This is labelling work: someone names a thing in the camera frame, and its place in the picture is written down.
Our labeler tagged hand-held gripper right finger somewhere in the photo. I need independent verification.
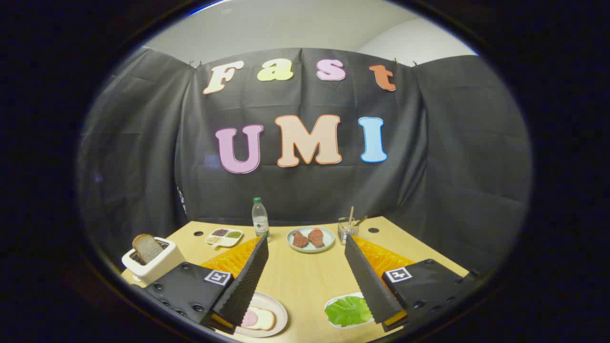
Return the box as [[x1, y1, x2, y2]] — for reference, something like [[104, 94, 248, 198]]
[[344, 233, 479, 333]]

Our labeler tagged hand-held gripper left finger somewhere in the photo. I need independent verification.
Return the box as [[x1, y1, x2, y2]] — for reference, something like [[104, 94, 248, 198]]
[[131, 234, 270, 334]]

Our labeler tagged green lettuce leaf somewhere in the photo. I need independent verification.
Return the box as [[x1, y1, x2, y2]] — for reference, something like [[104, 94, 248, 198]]
[[325, 295, 373, 327]]

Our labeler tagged white bread slice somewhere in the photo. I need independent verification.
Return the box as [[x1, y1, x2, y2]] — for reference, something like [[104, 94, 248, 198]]
[[241, 306, 276, 331], [132, 234, 165, 264]]

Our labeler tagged small square white plate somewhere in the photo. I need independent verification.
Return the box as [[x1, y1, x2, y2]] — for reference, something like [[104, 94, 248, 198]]
[[324, 292, 376, 329]]

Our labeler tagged round white plate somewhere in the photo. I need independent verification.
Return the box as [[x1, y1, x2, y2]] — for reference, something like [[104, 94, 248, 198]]
[[228, 291, 289, 338]]

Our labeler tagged white divided condiment dish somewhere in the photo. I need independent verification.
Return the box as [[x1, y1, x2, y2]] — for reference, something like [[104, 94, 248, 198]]
[[205, 228, 244, 248]]

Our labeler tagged clear utensil holder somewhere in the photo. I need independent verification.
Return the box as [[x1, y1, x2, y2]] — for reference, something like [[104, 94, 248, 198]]
[[337, 217, 360, 245]]

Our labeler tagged clear plastic water bottle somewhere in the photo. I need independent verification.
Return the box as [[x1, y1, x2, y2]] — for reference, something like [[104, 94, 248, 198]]
[[252, 197, 271, 242]]

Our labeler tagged pale blue plate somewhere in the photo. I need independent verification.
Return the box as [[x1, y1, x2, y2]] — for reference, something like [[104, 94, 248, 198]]
[[286, 226, 336, 253]]

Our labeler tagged white toaster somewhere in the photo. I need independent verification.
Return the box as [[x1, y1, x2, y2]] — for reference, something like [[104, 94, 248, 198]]
[[122, 237, 186, 285]]

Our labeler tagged black backdrop cloth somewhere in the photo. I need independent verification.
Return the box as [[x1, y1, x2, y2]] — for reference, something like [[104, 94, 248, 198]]
[[79, 47, 533, 282]]

